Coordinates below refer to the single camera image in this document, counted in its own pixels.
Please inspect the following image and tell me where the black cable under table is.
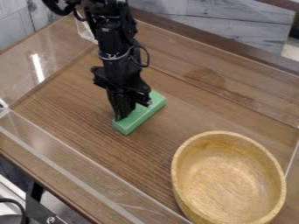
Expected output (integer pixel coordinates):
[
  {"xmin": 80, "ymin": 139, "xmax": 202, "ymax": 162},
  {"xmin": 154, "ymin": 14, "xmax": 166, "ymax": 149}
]
[{"xmin": 0, "ymin": 195, "xmax": 27, "ymax": 224}]

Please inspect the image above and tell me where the green rectangular block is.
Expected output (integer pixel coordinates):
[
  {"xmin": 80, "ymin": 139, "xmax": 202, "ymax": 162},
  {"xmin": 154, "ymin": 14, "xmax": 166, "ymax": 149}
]
[{"xmin": 112, "ymin": 91, "xmax": 166, "ymax": 136}]

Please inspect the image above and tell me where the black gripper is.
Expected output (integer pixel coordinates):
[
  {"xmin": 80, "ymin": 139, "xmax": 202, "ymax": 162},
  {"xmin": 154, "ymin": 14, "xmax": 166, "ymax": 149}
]
[{"xmin": 91, "ymin": 55, "xmax": 152, "ymax": 121}]

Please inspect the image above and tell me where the clear acrylic corner bracket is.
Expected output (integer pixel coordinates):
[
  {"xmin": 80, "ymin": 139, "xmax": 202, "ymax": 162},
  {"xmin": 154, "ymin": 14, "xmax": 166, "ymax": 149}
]
[{"xmin": 75, "ymin": 19, "xmax": 99, "ymax": 44}]

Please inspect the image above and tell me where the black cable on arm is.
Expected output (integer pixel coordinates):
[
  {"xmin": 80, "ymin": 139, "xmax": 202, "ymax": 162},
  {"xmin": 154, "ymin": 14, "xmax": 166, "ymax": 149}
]
[{"xmin": 130, "ymin": 42, "xmax": 151, "ymax": 68}]

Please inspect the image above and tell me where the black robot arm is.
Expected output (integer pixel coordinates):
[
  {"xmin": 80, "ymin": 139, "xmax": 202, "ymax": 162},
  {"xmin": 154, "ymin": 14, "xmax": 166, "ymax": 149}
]
[{"xmin": 41, "ymin": 0, "xmax": 151, "ymax": 121}]

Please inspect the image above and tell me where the black table leg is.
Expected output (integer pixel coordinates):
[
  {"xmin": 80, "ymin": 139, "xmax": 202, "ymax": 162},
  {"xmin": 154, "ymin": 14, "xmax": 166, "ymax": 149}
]
[{"xmin": 25, "ymin": 182, "xmax": 44, "ymax": 205}]

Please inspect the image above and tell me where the brown wooden bowl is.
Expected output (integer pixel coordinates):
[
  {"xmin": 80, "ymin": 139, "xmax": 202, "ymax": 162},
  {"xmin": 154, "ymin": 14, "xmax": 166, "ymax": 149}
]
[{"xmin": 171, "ymin": 130, "xmax": 286, "ymax": 224}]

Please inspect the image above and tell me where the clear acrylic front barrier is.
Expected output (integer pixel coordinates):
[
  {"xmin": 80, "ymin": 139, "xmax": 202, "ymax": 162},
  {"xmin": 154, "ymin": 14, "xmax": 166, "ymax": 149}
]
[{"xmin": 0, "ymin": 108, "xmax": 191, "ymax": 224}]

